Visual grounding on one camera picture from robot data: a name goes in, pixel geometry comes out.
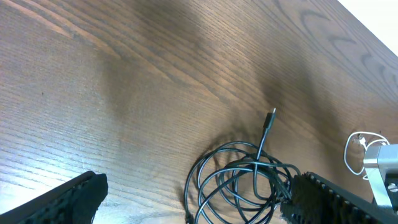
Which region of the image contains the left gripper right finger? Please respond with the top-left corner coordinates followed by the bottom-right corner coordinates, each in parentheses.
top-left (280, 172), bottom-right (397, 224)

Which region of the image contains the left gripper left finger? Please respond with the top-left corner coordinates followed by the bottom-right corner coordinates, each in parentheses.
top-left (1, 171), bottom-right (108, 224)

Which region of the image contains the white USB cable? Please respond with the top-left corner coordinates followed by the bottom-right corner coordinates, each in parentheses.
top-left (343, 131), bottom-right (391, 181)

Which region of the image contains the black USB cable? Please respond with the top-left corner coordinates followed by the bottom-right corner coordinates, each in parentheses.
top-left (183, 107), bottom-right (302, 224)

